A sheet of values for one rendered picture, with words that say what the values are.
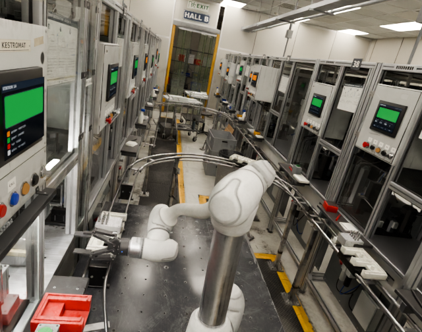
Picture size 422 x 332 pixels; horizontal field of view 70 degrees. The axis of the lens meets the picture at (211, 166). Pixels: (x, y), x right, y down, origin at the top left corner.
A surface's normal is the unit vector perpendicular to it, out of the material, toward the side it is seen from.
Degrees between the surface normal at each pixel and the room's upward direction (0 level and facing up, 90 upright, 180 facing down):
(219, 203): 84
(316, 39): 90
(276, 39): 90
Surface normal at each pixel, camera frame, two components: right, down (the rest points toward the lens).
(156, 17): 0.11, 0.36
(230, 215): -0.43, 0.10
